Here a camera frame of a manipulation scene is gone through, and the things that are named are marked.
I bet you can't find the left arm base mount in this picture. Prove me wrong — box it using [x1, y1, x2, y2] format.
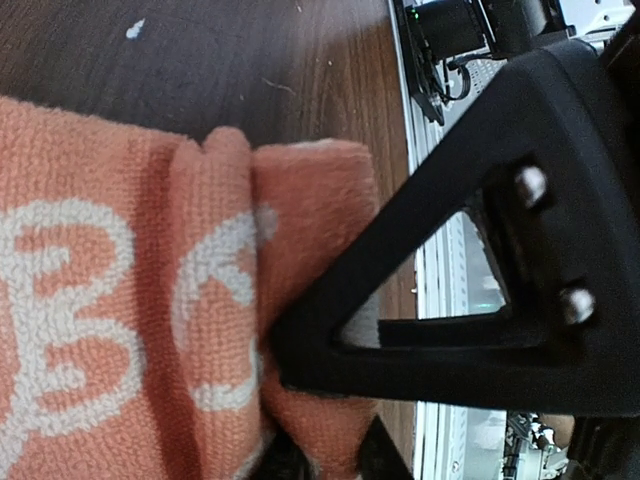
[392, 1, 495, 125]

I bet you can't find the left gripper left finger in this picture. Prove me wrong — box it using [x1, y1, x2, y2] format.
[254, 414, 416, 480]

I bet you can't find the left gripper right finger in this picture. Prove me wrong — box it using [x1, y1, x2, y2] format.
[270, 41, 639, 416]

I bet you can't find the orange bunny pattern towel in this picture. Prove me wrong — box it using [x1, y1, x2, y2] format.
[1, 98, 378, 479]

